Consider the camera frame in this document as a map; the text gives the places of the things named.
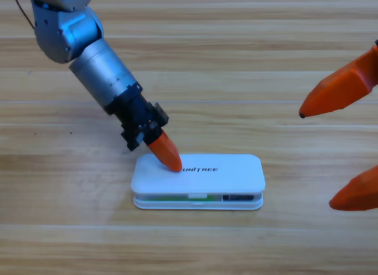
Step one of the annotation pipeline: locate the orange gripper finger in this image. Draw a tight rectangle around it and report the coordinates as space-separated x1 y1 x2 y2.
298 44 378 119
329 165 378 212

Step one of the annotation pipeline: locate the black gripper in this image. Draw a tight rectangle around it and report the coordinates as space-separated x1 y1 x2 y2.
105 82 183 173

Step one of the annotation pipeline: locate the green highlighter pen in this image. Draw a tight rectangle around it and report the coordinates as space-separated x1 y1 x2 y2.
146 195 216 202

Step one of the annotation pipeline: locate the white Unitree pencil case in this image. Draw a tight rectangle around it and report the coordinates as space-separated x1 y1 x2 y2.
131 153 266 211

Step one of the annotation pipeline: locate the dark blue eraser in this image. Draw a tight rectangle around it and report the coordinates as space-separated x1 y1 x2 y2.
221 193 255 202

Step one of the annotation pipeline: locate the brown arm cable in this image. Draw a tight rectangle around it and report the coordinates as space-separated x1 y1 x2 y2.
11 0 36 30

